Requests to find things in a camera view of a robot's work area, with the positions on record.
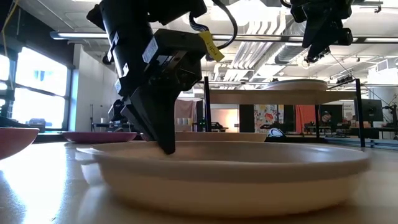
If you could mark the dark box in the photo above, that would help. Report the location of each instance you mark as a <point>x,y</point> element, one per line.
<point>37,123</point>

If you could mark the person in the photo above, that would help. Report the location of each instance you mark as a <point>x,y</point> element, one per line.
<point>112,113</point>
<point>326,117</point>

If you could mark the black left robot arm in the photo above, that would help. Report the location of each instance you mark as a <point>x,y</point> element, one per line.
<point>124,18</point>

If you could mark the silver ventilation duct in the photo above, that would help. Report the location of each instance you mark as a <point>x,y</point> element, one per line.
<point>287,54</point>

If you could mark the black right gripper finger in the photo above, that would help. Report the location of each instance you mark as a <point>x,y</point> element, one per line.
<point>318,40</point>

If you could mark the small black robot arm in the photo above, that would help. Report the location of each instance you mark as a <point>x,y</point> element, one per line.
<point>394,115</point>

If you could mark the black and white ball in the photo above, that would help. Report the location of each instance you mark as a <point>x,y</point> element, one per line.
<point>275,133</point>

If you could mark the black round ceiling spotlight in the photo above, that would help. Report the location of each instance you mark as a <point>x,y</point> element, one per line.
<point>314,61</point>
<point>106,59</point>

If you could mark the floral patterned curtain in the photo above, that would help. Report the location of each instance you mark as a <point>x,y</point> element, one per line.
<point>265,116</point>

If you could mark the hot pink plate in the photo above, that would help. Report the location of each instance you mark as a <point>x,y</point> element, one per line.
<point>143,137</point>

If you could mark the long linear ceiling light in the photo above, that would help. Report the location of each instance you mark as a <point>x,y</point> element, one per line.
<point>81,35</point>

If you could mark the long cluttered workbench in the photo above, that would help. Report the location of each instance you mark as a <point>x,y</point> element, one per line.
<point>342,127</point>

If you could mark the wooden shelf black metal legs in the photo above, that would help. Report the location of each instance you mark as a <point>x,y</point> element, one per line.
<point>280,97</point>

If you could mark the blue metal rail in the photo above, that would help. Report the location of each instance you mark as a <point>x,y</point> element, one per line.
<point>382,143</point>

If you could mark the dark red bowl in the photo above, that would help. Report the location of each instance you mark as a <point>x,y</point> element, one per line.
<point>15,141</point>

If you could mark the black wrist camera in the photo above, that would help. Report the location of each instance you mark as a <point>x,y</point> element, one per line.
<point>183,43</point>

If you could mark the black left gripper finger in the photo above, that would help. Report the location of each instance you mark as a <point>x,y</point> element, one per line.
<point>164,124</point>
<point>136,121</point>

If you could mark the black monitor on stand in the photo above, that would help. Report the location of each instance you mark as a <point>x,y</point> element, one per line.
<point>371,110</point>

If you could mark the orange curtain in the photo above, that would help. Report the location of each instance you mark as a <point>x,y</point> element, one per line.
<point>303,115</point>

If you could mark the dark flat screen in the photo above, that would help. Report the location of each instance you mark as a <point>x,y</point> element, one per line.
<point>336,112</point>

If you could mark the pale pink curtain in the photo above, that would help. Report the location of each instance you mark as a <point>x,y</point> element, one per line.
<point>186,112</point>

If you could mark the black partition panel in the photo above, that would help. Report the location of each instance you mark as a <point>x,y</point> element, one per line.
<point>246,118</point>
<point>288,118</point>

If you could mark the dusty purple plate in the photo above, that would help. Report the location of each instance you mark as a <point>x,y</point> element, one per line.
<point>99,137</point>

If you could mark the large window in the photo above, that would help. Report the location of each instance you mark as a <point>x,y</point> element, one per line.
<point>40,93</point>

